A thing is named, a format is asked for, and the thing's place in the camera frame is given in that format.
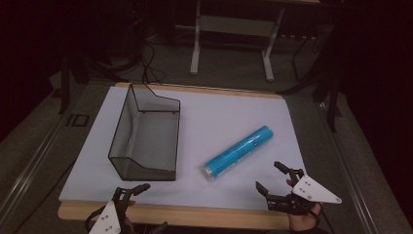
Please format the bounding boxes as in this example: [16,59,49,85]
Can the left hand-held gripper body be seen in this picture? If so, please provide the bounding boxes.
[88,186,134,234]

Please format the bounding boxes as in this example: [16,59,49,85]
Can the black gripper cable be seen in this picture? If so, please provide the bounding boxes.
[84,206,108,234]
[308,202,336,234]

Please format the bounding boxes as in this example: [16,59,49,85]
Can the white paper sheet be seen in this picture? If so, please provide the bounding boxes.
[58,85,307,212]

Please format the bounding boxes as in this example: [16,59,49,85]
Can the blue cylindrical tube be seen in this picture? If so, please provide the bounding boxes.
[200,125,274,182]

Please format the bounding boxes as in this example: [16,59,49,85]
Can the white metal stand frame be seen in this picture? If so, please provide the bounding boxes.
[189,0,286,83]

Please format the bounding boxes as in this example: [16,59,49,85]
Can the black floor cables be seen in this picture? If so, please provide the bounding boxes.
[81,19,168,86]

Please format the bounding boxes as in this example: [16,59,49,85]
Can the black floor bracket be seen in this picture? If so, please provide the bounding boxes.
[65,113,91,128]

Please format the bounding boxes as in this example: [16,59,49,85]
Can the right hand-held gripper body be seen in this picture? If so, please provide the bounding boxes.
[266,168,343,216]

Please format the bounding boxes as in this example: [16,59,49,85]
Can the person's right hand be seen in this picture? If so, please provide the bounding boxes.
[285,178,322,233]

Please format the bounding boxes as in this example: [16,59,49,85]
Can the person's left hand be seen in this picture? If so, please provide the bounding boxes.
[120,200,136,234]

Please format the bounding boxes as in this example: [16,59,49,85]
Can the grey metal floor rail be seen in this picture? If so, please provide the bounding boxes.
[316,98,379,234]
[0,111,67,225]

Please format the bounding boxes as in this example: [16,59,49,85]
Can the black metal stand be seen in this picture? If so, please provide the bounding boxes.
[58,53,91,115]
[278,30,344,134]

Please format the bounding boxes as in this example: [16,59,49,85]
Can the black wire mesh bin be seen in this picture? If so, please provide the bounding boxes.
[107,83,181,182]

